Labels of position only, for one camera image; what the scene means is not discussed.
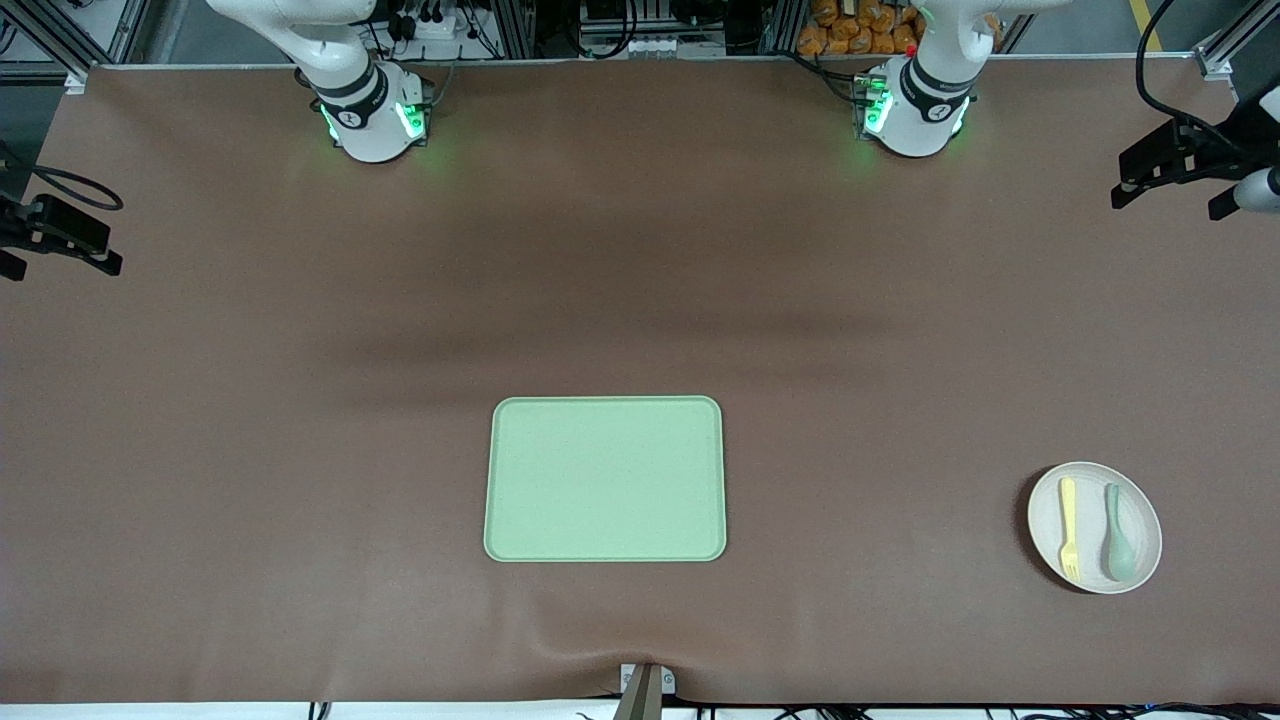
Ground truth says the yellow plastic fork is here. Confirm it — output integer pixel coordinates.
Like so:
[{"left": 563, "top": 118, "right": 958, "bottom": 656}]
[{"left": 1058, "top": 477, "right": 1083, "bottom": 584}]

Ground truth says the beige round plate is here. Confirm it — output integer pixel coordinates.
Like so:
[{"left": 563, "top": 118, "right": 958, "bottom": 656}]
[{"left": 1027, "top": 461, "right": 1163, "bottom": 596}]

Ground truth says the pale green plastic spoon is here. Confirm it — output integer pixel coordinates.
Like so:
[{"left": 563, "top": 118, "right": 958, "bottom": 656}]
[{"left": 1102, "top": 483, "right": 1137, "bottom": 583}]

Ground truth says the brown table mat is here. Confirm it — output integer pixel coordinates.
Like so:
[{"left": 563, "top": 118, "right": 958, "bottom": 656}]
[{"left": 0, "top": 55, "right": 1280, "bottom": 706}]

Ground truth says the orange snack packets pile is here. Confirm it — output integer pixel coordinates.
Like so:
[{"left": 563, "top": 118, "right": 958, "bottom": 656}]
[{"left": 797, "top": 0, "right": 926, "bottom": 56}]

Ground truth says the white power strip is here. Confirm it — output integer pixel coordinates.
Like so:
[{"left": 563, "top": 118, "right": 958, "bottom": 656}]
[{"left": 395, "top": 8, "right": 463, "bottom": 43}]

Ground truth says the light green rectangular tray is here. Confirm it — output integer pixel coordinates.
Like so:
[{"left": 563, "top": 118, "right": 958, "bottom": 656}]
[{"left": 484, "top": 396, "right": 728, "bottom": 563}]

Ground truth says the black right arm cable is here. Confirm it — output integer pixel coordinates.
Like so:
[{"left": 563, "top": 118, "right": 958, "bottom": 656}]
[{"left": 0, "top": 140, "right": 124, "bottom": 211}]

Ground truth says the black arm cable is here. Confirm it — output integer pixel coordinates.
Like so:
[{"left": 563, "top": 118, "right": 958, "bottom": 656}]
[
  {"left": 1135, "top": 0, "right": 1216, "bottom": 131},
  {"left": 0, "top": 140, "right": 124, "bottom": 211}
]

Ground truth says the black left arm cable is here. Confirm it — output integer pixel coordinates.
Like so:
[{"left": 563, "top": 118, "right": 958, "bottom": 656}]
[{"left": 1135, "top": 0, "right": 1216, "bottom": 131}]

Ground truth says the aluminium frame strut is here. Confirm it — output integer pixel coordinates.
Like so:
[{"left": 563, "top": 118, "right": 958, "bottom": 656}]
[
  {"left": 1195, "top": 0, "right": 1280, "bottom": 81},
  {"left": 0, "top": 0, "right": 151, "bottom": 96}
]

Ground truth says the aluminium frame post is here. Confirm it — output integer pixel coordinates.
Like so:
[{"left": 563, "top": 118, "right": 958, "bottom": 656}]
[
  {"left": 495, "top": 0, "right": 536, "bottom": 59},
  {"left": 770, "top": 0, "right": 803, "bottom": 56}
]

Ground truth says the grey metal post bracket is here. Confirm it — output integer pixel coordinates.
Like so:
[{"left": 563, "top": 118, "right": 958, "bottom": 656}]
[{"left": 619, "top": 663, "right": 678, "bottom": 697}]

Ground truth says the aluminium camera post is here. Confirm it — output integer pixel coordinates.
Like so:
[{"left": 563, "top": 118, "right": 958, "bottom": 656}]
[{"left": 612, "top": 662, "right": 665, "bottom": 720}]

